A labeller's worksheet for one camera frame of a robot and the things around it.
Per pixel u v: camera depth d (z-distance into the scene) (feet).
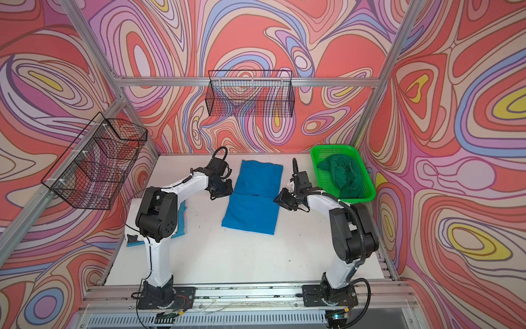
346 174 3.43
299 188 2.46
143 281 2.13
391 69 2.75
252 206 3.17
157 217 1.77
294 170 2.59
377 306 2.38
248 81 2.84
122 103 2.98
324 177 3.62
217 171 2.63
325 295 2.18
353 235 1.55
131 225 1.73
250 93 3.20
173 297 2.35
